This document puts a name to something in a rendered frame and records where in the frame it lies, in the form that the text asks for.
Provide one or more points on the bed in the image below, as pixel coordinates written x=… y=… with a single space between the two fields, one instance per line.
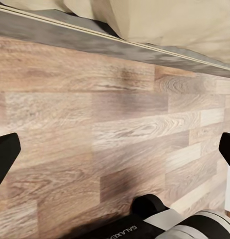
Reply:
x=191 y=35

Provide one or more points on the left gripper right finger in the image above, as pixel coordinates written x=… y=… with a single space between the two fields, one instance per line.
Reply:
x=224 y=146

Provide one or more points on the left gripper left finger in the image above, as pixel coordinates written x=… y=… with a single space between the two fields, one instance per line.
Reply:
x=9 y=150

